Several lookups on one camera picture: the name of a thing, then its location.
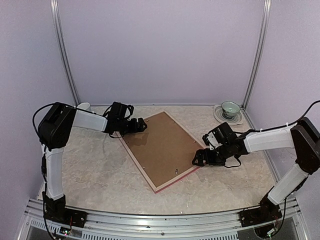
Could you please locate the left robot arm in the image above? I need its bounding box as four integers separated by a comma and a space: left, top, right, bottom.
35, 102, 148, 223

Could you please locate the aluminium post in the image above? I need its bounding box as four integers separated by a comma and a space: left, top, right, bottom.
50, 0, 81, 105
241, 0, 272, 112

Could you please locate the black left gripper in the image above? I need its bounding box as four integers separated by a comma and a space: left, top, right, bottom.
117, 117, 147, 136

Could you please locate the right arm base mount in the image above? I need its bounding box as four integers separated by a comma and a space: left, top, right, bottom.
239, 207, 283, 228

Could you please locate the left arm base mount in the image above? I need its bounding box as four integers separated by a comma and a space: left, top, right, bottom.
44, 208, 88, 228

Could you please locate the aluminium front rail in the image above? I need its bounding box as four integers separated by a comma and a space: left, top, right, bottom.
17, 197, 308, 240

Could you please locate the white paper cup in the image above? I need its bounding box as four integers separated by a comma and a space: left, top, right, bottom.
76, 102, 91, 111

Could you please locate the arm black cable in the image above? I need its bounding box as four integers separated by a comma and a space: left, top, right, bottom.
32, 102, 76, 146
232, 99, 320, 137

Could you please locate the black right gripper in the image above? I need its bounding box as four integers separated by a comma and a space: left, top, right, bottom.
192, 142, 232, 166

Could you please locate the pink wooden picture frame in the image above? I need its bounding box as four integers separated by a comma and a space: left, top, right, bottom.
118, 110, 205, 195

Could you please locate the left aluminium post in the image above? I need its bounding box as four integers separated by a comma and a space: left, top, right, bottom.
50, 0, 81, 105

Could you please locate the right aluminium post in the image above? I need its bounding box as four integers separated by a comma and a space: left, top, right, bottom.
241, 0, 272, 112

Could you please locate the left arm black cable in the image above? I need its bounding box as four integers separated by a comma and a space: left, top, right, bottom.
32, 102, 76, 146

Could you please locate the green teacup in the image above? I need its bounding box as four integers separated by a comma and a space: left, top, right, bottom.
221, 101, 241, 119

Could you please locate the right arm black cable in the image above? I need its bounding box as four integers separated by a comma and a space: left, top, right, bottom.
232, 99, 320, 137

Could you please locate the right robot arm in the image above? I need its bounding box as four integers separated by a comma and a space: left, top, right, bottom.
192, 117, 320, 222

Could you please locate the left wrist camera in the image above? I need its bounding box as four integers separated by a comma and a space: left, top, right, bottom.
102, 101, 134, 121

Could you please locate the brown backing board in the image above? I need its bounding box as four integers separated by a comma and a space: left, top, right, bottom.
122, 112, 203, 188

